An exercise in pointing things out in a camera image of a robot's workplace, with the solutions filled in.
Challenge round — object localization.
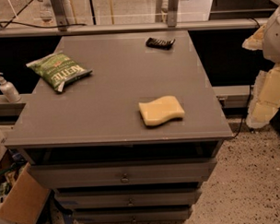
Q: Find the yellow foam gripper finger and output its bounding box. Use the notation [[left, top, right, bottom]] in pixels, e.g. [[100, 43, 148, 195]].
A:
[[242, 25, 280, 129]]

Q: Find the green jalapeno chip bag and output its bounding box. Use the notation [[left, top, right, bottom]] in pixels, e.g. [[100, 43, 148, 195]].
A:
[[26, 51, 92, 93]]

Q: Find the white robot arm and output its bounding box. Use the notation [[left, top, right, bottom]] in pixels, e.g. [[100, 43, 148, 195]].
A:
[[242, 6, 280, 129]]

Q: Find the yellow sponge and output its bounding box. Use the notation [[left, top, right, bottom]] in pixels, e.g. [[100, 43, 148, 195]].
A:
[[139, 95, 185, 126]]

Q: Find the black ridged object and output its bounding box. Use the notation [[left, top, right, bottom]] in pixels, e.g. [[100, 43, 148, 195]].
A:
[[146, 38, 175, 51]]

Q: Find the bottom grey drawer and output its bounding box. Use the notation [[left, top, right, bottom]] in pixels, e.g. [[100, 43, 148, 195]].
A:
[[74, 206, 193, 224]]

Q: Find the grey drawer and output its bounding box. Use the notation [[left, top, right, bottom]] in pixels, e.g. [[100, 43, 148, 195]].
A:
[[74, 206, 193, 224], [55, 188, 202, 209], [28, 158, 216, 189]]

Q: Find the grey drawer cabinet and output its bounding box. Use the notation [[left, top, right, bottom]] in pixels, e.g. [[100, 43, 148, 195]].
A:
[[0, 29, 237, 224]]

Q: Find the top grey drawer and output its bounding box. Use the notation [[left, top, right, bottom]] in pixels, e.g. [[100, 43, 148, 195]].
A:
[[28, 158, 216, 189]]

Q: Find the middle grey drawer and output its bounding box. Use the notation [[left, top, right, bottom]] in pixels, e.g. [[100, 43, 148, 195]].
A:
[[55, 188, 202, 209]]

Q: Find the white pump bottle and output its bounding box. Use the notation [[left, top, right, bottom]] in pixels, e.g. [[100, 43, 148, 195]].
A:
[[0, 73, 20, 102]]

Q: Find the cardboard box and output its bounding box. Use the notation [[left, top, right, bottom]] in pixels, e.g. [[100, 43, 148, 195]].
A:
[[0, 126, 50, 224]]

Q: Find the grey metal shelf rail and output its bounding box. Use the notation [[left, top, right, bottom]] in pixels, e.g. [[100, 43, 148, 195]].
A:
[[0, 18, 268, 38]]

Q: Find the black cable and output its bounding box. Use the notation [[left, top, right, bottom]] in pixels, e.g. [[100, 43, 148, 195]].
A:
[[0, 4, 88, 31]]

